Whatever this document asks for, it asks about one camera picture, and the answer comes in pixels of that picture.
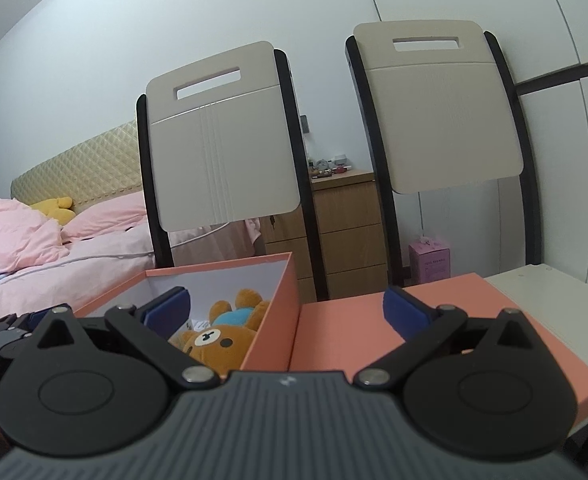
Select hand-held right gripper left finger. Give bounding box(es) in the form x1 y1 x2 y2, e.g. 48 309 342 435
36 286 221 391

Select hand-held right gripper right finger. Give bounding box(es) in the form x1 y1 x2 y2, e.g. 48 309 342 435
354 286 544 391

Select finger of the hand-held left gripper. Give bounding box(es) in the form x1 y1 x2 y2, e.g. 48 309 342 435
0 311 50 347

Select pink cardboard box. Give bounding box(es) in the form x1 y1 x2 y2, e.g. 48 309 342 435
74 252 302 378

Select white desktop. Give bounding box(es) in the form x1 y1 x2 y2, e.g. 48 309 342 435
482 264 588 480

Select pink cardboard box lid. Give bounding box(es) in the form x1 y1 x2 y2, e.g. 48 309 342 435
290 272 588 428

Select small pink carton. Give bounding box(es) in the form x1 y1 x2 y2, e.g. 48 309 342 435
408 234 450 283

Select brown teddy bear plush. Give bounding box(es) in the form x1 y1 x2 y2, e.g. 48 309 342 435
169 287 272 377

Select bed with pink sheet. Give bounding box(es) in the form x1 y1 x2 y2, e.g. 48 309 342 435
0 220 265 333

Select pink duvet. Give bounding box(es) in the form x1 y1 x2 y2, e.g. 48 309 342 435
0 197 73 274

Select pink pillow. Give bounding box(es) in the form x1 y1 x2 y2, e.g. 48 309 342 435
61 191 151 241

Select wooden chest of drawers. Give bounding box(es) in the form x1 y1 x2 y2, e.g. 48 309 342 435
259 170 391 306

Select yellow plush toy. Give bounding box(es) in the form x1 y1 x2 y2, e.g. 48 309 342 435
30 196 76 226

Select beige quilted headboard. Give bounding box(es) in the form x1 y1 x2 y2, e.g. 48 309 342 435
10 120 145 207

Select cluster of small trinkets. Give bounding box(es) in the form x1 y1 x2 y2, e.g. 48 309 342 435
310 154 353 179

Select white wardrobe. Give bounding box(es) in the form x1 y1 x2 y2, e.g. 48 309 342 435
359 0 588 286

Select beige chair with black frame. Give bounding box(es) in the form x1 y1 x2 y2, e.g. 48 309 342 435
136 41 329 306
345 20 544 291

